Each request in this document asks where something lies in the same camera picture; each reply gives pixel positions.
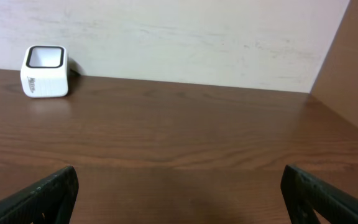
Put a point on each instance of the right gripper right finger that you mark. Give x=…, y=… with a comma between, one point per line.
x=306, y=195

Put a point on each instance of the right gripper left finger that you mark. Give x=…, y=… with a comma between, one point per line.
x=49, y=200

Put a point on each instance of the white barcode scanner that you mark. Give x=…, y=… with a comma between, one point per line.
x=44, y=72

